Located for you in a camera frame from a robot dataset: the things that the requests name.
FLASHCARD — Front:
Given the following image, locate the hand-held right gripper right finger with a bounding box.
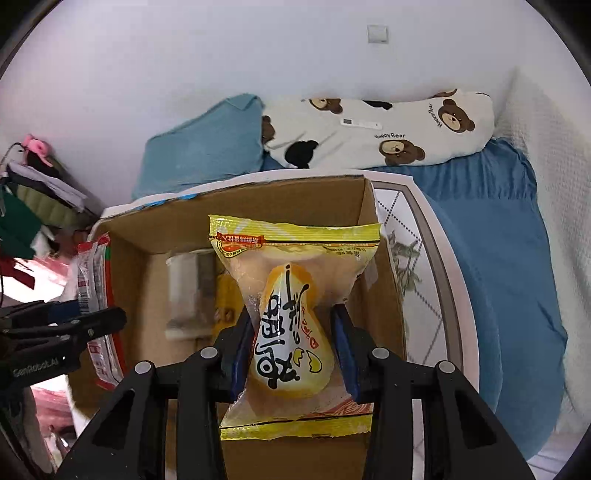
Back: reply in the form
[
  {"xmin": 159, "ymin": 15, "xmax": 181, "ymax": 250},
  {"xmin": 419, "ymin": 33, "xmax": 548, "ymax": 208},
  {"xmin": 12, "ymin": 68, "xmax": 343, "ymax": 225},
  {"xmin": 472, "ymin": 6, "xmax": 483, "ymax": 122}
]
[{"xmin": 329, "ymin": 305, "xmax": 536, "ymax": 480}]

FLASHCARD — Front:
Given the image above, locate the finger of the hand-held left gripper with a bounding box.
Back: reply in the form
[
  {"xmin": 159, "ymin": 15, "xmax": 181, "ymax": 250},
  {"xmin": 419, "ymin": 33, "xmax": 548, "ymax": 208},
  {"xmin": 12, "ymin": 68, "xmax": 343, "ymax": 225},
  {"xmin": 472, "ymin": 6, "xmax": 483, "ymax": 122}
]
[
  {"xmin": 0, "ymin": 307, "xmax": 128, "ymax": 366},
  {"xmin": 0, "ymin": 300, "xmax": 86, "ymax": 331}
]

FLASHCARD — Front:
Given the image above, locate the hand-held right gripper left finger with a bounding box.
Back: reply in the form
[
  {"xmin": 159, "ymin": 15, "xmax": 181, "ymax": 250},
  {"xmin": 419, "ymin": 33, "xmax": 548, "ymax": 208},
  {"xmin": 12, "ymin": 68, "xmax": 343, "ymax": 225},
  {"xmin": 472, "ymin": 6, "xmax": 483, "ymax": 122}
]
[{"xmin": 55, "ymin": 318, "xmax": 257, "ymax": 480}]

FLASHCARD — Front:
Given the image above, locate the red white snack packet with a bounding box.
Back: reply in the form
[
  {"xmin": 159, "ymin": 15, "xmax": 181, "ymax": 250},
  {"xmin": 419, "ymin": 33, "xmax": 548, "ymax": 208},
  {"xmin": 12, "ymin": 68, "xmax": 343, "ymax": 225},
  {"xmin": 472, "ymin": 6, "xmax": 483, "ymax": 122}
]
[{"xmin": 76, "ymin": 233, "xmax": 129, "ymax": 393}]

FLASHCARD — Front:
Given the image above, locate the yellow clear bread packet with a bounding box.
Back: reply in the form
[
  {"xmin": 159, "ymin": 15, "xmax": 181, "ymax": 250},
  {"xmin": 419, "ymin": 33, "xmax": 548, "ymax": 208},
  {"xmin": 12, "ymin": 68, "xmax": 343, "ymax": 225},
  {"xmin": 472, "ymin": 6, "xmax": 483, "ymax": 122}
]
[{"xmin": 209, "ymin": 215, "xmax": 383, "ymax": 441}]

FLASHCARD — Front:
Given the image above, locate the cardboard box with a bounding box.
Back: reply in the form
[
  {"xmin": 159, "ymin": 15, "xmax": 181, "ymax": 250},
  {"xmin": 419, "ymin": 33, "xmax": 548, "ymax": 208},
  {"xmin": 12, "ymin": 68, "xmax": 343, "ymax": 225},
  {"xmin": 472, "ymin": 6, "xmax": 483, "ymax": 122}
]
[{"xmin": 69, "ymin": 173, "xmax": 408, "ymax": 480}]

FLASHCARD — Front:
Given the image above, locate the white wafer packet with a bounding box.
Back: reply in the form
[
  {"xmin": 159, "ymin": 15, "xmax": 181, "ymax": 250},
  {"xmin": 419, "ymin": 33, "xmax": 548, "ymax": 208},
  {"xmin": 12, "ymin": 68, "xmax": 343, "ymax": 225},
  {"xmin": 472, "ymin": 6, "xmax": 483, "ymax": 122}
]
[{"xmin": 165, "ymin": 249, "xmax": 221, "ymax": 340}]

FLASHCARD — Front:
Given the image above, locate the dark green garment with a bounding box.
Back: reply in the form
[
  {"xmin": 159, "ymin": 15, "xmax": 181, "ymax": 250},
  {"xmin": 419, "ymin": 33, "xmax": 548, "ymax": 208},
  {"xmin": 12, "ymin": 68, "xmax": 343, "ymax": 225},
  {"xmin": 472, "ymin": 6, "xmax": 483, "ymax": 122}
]
[{"xmin": 0, "ymin": 189, "xmax": 43, "ymax": 260}]

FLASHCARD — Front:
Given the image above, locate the olive padded jacket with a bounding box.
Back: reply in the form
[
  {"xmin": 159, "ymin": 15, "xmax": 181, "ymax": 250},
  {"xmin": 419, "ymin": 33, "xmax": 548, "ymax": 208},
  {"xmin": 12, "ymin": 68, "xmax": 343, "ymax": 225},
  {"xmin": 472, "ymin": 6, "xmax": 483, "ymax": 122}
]
[{"xmin": 14, "ymin": 182, "xmax": 89, "ymax": 228}]

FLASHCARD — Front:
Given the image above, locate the grey white garment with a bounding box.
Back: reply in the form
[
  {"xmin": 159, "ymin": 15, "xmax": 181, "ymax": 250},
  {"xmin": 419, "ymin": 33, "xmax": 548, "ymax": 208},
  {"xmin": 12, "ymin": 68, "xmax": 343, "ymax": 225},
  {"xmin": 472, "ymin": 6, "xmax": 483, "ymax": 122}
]
[{"xmin": 4, "ymin": 161, "xmax": 88, "ymax": 209}]

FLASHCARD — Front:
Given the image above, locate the pink plush toy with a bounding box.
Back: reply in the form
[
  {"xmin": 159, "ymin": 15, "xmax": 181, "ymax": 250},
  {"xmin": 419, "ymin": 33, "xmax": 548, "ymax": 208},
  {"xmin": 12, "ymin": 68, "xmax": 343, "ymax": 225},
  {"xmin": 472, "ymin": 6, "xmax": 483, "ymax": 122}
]
[{"xmin": 23, "ymin": 134, "xmax": 53, "ymax": 168}]

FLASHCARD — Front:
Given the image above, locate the blue bedsheet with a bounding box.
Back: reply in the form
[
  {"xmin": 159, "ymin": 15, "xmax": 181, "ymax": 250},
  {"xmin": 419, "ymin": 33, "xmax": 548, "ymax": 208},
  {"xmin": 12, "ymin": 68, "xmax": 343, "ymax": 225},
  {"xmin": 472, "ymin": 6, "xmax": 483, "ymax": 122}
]
[{"xmin": 263, "ymin": 138, "xmax": 570, "ymax": 462}]

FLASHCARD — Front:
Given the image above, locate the blue pillow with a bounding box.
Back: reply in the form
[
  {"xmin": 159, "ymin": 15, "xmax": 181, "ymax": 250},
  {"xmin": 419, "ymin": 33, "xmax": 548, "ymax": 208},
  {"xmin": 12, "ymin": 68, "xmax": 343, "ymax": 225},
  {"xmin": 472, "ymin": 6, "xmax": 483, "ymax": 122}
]
[{"xmin": 131, "ymin": 93, "xmax": 267, "ymax": 200}]

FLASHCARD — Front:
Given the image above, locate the bear print pillow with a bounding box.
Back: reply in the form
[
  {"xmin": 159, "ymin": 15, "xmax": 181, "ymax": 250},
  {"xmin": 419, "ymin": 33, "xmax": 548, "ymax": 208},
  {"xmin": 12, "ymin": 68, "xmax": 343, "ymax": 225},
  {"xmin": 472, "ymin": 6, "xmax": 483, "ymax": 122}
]
[{"xmin": 261, "ymin": 90, "xmax": 496, "ymax": 169}]

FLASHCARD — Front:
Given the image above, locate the white textured blanket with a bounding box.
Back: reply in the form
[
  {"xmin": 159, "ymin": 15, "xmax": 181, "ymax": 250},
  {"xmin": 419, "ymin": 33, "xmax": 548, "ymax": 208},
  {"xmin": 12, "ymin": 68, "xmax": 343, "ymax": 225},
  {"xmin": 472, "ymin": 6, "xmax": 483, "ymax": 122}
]
[{"xmin": 493, "ymin": 69, "xmax": 591, "ymax": 464}]

